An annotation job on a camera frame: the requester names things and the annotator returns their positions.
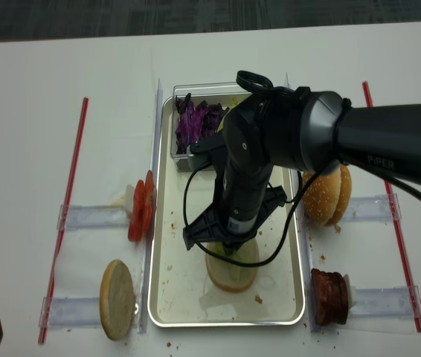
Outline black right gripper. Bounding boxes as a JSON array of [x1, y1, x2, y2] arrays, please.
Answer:
[[183, 163, 287, 257]]

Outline green lettuce leaf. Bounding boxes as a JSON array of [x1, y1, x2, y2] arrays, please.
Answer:
[[210, 243, 251, 283]]

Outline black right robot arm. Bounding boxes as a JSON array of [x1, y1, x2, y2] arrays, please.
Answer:
[[183, 87, 421, 250]]

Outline tomato slices stack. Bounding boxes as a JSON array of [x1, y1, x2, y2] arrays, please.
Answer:
[[128, 170, 155, 242]]

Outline meat patties stack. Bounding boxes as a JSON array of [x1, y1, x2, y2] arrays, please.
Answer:
[[311, 268, 350, 327]]

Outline white tomato pusher block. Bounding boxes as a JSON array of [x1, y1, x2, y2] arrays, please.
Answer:
[[123, 184, 135, 217]]

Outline green lettuce in box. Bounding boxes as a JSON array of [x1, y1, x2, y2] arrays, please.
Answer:
[[217, 97, 240, 132]]

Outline bun bottom on tray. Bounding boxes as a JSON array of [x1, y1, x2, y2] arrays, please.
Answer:
[[205, 239, 260, 293]]

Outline white metal tray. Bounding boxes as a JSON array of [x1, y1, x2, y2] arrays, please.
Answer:
[[148, 98, 306, 327]]

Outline lower left clear slider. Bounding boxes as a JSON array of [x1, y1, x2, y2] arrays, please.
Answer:
[[39, 297, 101, 329]]

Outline clear slider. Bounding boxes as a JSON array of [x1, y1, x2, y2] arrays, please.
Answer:
[[341, 193, 402, 222], [57, 205, 129, 231], [349, 286, 421, 318], [39, 297, 101, 329]]

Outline sesame bun tops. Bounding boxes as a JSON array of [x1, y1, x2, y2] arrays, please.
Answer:
[[303, 165, 352, 226]]

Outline upright bun slice left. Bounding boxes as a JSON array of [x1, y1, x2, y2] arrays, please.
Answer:
[[99, 260, 135, 341]]

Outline white patty pusher block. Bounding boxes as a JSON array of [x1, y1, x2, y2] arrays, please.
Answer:
[[343, 274, 357, 310]]

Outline purple cabbage shreds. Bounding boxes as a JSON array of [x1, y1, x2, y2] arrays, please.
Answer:
[[175, 93, 229, 155]]

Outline clear plastic salad box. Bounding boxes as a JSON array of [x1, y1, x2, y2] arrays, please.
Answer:
[[170, 83, 250, 172]]

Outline upper right clear slider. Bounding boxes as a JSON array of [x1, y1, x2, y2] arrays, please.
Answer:
[[341, 193, 402, 222]]

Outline upper left clear slider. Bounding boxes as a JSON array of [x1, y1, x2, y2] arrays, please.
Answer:
[[57, 205, 129, 231]]

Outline lower right clear slider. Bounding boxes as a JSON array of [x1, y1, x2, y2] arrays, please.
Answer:
[[349, 286, 421, 318]]

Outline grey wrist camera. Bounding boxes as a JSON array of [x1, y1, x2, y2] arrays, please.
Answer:
[[186, 132, 227, 173]]

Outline right red rail strip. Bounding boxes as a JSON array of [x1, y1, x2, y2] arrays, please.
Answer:
[[361, 80, 421, 333]]

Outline red rail strip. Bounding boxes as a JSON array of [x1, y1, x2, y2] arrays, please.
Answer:
[[38, 97, 89, 346], [361, 80, 421, 333]]

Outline left red rail strip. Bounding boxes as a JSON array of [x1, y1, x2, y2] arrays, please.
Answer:
[[38, 97, 89, 346]]

